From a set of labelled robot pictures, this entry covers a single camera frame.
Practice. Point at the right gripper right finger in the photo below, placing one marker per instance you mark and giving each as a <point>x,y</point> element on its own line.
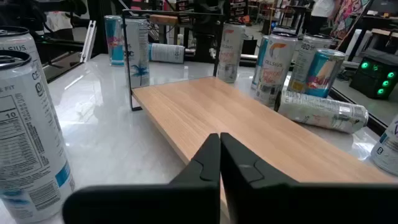
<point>280,202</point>

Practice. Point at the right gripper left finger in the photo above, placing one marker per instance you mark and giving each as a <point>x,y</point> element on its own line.
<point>186,202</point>

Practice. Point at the black box with green lights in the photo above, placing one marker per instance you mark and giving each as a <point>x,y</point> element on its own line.
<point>370,84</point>

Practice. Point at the person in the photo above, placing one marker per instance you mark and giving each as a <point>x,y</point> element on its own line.
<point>323,9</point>

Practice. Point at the colourful poster board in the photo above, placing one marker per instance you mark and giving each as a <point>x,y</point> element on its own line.
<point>348,15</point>

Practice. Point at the wooden shelf with black frame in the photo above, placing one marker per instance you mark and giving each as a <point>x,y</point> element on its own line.
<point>233,118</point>

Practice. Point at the white metal bracket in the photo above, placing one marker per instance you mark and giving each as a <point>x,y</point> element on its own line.
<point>88,40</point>

